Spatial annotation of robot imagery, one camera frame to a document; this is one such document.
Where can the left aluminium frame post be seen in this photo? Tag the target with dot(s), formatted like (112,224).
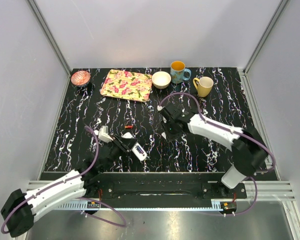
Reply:
(49,35)

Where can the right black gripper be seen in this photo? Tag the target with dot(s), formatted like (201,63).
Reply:
(171,137)

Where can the cream ceramic bowl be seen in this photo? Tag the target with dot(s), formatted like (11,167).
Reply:
(161,79)

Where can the yellow mug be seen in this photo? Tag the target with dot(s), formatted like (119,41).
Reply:
(203,85)

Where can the floral rectangular tray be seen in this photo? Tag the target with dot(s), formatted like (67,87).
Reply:
(127,85)

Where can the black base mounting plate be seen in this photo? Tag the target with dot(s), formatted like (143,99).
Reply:
(127,190)

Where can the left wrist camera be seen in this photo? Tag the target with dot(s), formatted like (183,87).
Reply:
(103,135)

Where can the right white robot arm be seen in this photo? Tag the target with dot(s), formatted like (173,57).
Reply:
(246,145)

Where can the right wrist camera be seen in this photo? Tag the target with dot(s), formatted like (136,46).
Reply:
(160,108)

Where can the right aluminium frame post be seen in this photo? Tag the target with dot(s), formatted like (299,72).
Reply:
(266,34)

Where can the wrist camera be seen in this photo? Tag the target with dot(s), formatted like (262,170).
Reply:
(103,135)
(160,108)

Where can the white remote control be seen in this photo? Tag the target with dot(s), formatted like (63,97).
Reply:
(134,146)

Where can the aluminium frame post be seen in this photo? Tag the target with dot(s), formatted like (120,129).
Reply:
(49,35)
(266,34)

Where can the blue butterfly mug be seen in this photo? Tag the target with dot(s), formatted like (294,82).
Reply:
(179,72)

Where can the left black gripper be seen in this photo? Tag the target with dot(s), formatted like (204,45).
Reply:
(120,143)

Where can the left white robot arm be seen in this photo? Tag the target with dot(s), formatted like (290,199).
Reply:
(22,209)

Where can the red patterned small bowl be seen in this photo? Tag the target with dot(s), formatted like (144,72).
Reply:
(80,78)

